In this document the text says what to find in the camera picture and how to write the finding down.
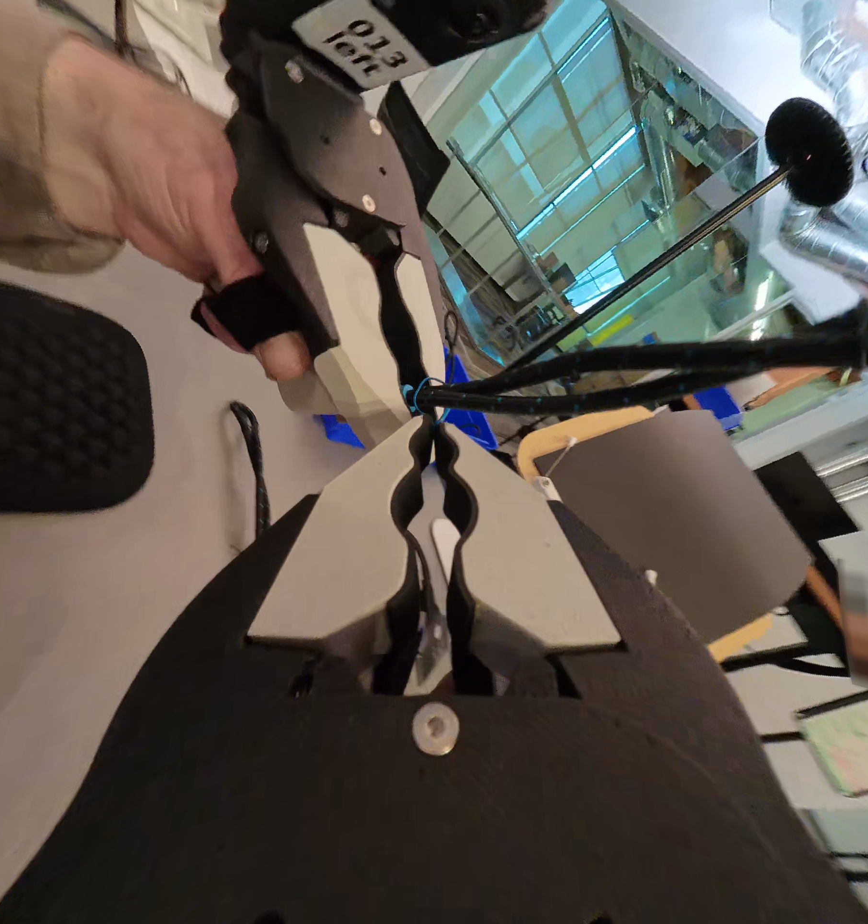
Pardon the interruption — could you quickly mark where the blue crate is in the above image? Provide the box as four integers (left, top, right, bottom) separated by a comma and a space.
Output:
694, 386, 742, 434

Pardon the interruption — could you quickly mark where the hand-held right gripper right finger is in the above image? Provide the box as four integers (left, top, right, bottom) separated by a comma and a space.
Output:
436, 424, 622, 695

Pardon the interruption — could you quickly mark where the black floor lamp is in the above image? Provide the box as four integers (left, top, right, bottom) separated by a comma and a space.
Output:
505, 97, 855, 372

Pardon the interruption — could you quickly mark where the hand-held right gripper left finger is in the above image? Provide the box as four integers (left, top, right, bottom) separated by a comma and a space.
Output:
248, 417, 435, 695

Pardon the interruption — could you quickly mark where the whiteboard with green writing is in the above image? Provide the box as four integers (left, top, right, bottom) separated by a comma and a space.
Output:
798, 696, 868, 798

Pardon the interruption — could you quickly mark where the blue twist tie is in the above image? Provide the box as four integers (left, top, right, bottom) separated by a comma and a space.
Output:
403, 375, 453, 428

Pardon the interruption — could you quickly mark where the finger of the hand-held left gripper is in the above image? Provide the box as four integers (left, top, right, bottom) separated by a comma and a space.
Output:
393, 247, 449, 420
277, 222, 424, 428

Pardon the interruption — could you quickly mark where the black mouse pad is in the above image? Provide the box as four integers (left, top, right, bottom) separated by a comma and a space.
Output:
0, 280, 155, 515

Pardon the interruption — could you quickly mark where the person's left forearm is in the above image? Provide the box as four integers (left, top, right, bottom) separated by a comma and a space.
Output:
0, 0, 128, 275

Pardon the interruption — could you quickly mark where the blue plastic bin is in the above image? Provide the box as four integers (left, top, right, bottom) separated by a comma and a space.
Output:
317, 346, 500, 452

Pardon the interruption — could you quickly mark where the black braided hdmi cable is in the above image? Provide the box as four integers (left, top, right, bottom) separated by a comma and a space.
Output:
230, 400, 273, 539
403, 285, 868, 418

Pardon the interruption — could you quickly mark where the wooden-edged black board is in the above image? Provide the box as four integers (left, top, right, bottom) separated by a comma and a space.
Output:
517, 404, 815, 662

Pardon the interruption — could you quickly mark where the round silver duct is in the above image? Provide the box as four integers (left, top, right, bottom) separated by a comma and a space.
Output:
777, 177, 868, 290

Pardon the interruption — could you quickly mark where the person's left hand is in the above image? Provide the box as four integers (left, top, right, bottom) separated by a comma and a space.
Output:
40, 36, 316, 382

